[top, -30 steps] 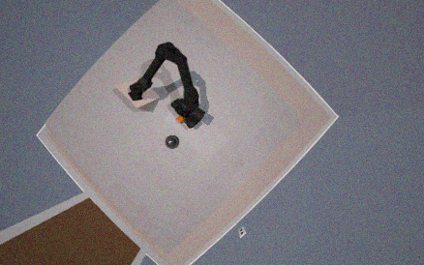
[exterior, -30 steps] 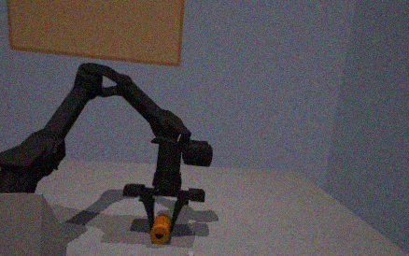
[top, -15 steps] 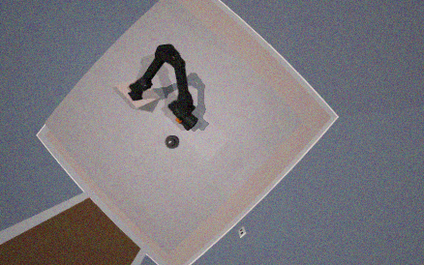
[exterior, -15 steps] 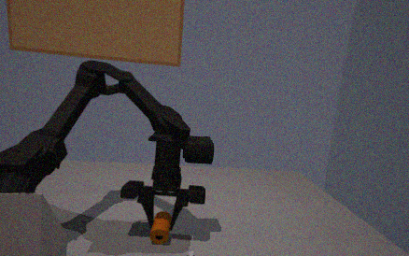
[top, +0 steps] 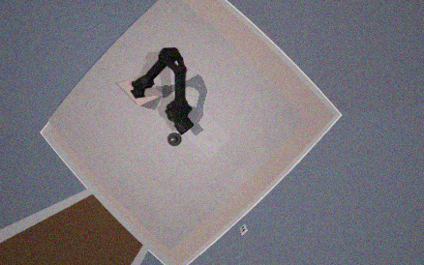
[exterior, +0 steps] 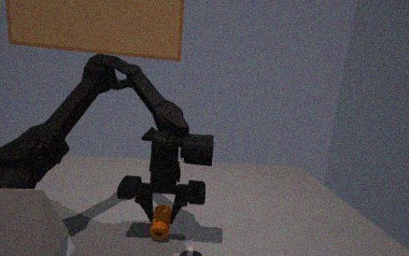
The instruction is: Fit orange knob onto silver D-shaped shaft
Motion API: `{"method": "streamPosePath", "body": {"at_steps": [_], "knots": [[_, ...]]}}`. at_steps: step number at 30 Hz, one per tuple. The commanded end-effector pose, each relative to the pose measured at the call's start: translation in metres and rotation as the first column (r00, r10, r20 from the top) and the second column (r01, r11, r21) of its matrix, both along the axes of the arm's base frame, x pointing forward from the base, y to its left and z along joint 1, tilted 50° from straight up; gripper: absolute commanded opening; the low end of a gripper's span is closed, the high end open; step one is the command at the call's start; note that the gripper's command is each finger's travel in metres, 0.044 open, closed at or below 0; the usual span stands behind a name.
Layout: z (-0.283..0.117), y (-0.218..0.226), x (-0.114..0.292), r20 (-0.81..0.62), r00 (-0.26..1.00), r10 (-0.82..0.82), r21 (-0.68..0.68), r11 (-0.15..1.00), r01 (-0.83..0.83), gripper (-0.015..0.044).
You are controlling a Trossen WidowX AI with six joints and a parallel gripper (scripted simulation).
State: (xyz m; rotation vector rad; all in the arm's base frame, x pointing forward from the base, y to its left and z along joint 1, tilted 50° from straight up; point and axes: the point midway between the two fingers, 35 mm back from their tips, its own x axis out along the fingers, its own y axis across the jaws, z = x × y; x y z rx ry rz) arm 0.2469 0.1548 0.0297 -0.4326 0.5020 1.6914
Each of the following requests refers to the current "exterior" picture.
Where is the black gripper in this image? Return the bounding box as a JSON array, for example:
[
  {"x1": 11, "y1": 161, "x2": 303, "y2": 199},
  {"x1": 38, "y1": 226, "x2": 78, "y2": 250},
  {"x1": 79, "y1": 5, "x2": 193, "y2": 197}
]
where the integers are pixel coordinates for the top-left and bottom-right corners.
[{"x1": 117, "y1": 161, "x2": 205, "y2": 224}]

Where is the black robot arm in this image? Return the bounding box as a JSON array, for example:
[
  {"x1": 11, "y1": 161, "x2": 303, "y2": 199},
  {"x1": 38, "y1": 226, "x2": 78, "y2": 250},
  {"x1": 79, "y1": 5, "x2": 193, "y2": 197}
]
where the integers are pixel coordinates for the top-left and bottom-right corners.
[{"x1": 0, "y1": 54, "x2": 214, "y2": 190}]

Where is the orange knob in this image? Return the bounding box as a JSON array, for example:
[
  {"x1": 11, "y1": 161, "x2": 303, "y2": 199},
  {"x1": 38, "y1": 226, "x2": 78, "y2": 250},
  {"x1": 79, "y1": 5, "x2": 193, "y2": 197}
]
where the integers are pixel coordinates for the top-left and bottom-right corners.
[{"x1": 149, "y1": 206, "x2": 172, "y2": 239}]

